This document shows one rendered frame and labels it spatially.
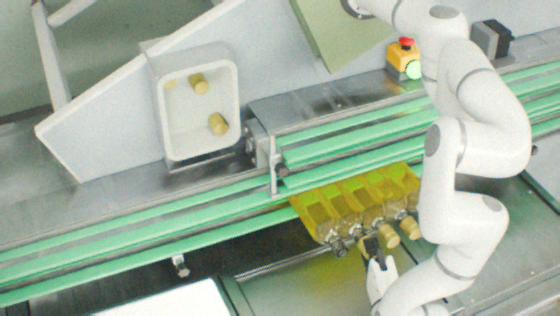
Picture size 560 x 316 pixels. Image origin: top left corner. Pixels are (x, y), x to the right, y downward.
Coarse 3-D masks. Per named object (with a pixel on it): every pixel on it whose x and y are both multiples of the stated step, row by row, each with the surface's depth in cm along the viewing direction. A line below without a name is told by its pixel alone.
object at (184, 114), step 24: (192, 72) 133; (216, 72) 145; (168, 96) 143; (192, 96) 146; (216, 96) 149; (168, 120) 147; (192, 120) 150; (168, 144) 142; (192, 144) 148; (216, 144) 148
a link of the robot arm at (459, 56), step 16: (448, 48) 112; (464, 48) 110; (448, 64) 111; (464, 64) 107; (480, 64) 106; (432, 80) 125; (448, 80) 111; (432, 96) 123; (448, 96) 114; (448, 112) 117; (464, 112) 115
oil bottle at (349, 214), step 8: (328, 184) 152; (336, 184) 152; (320, 192) 151; (328, 192) 150; (336, 192) 150; (344, 192) 150; (328, 200) 148; (336, 200) 148; (344, 200) 148; (352, 200) 148; (336, 208) 146; (344, 208) 146; (352, 208) 146; (344, 216) 144; (352, 216) 144; (360, 216) 145; (344, 224) 144; (352, 224) 144; (360, 224) 145; (344, 232) 145
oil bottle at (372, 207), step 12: (348, 180) 153; (360, 180) 153; (348, 192) 151; (360, 192) 150; (372, 192) 150; (360, 204) 147; (372, 204) 147; (372, 216) 145; (384, 216) 147; (372, 228) 148
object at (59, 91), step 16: (80, 0) 179; (96, 0) 181; (32, 16) 185; (48, 16) 188; (64, 16) 179; (48, 32) 174; (48, 48) 167; (48, 64) 162; (48, 80) 157; (64, 80) 158; (64, 96) 149
